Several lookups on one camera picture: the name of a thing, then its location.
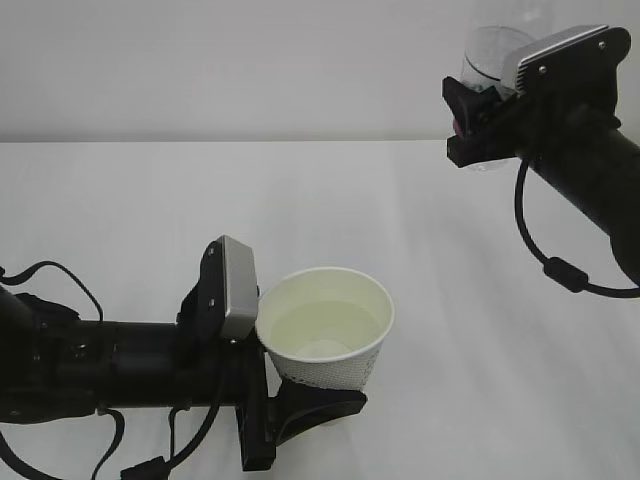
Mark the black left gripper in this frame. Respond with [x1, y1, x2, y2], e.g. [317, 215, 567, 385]
[169, 343, 367, 471]

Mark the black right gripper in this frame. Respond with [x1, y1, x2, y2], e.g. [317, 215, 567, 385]
[442, 76, 620, 157]

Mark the clear water bottle red label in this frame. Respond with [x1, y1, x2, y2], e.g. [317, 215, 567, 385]
[446, 24, 536, 170]

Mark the white paper cup green logo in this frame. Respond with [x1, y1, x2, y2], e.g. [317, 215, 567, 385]
[255, 267, 395, 391]

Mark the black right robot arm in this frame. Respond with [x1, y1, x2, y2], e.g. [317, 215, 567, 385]
[442, 73, 639, 283]

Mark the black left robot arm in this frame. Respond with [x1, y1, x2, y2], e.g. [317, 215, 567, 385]
[1, 292, 367, 479]

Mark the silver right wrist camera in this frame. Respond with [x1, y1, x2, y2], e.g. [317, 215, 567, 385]
[500, 24, 631, 95]

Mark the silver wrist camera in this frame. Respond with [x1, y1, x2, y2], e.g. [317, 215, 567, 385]
[177, 235, 259, 344]
[500, 24, 631, 95]

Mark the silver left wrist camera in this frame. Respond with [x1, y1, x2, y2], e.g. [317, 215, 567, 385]
[177, 235, 259, 344]

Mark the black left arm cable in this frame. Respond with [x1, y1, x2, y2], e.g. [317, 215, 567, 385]
[0, 260, 221, 480]

